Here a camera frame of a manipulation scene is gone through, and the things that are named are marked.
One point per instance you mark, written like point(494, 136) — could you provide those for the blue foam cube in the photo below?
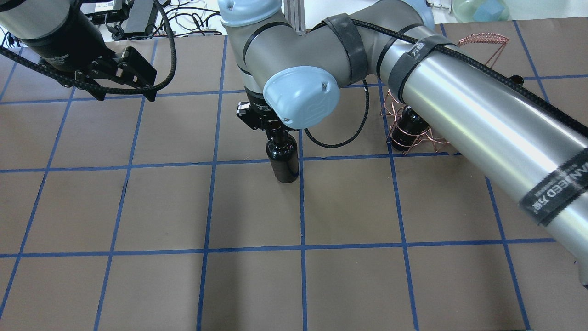
point(489, 10)

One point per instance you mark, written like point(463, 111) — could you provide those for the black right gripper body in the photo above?
point(255, 106)

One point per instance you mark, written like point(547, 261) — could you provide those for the dark wine bottle in basket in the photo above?
point(407, 129)

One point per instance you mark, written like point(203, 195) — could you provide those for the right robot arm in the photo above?
point(529, 148)

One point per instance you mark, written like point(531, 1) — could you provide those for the green glass bowl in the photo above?
point(468, 11)

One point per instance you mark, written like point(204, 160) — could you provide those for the aluminium frame post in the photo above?
point(294, 11)

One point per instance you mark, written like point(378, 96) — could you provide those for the copper wire wine basket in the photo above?
point(393, 107)

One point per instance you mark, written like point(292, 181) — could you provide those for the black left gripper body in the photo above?
point(69, 59)

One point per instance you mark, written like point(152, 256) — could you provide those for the dark wine bottle carried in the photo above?
point(282, 151)

